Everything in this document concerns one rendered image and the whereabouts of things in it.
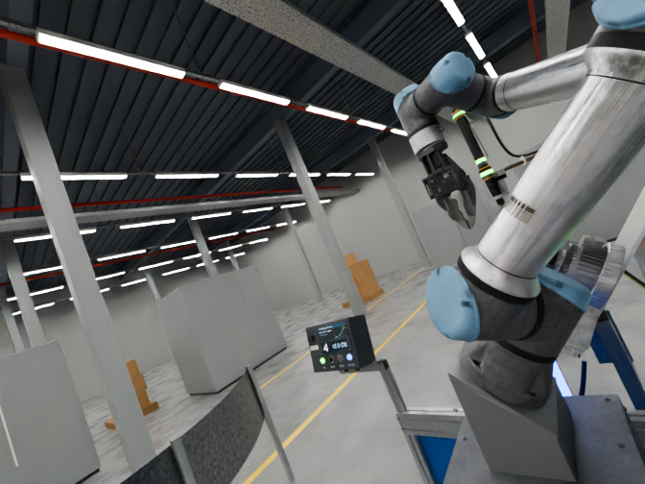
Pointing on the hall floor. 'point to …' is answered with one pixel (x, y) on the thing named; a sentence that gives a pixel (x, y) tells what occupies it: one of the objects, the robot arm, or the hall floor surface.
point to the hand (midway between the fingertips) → (468, 223)
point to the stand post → (621, 361)
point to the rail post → (420, 459)
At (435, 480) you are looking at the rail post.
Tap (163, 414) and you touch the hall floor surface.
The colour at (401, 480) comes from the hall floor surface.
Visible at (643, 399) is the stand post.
